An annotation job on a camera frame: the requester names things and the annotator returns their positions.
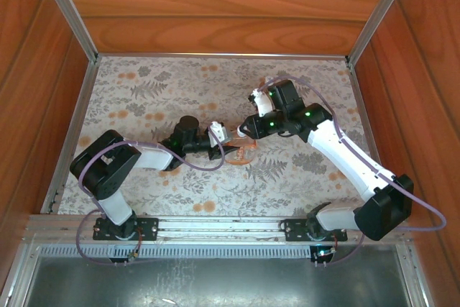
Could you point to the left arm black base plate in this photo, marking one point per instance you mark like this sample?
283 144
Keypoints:
147 229

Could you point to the floral patterned tablecloth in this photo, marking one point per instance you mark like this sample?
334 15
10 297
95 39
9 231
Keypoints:
179 192

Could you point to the aluminium table edge rail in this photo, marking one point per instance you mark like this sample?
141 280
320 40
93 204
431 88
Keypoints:
363 105
215 55
72 134

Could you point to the small connector board green light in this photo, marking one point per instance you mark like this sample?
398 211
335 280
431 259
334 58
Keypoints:
323 253

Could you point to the large orange clear plastic bottle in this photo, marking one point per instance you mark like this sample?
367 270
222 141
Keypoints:
244 157

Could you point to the grey sheet metal tray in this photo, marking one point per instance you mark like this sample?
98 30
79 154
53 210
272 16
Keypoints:
215 285

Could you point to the aluminium frame post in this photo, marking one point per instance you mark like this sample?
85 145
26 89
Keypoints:
381 12
68 12

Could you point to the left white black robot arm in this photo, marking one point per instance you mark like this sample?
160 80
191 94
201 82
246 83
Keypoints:
104 174

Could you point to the long aluminium mounting rail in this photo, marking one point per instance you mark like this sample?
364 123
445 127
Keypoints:
215 226

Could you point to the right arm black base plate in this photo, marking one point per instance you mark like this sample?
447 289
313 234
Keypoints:
294 231

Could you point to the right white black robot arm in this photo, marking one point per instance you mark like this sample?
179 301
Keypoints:
345 156

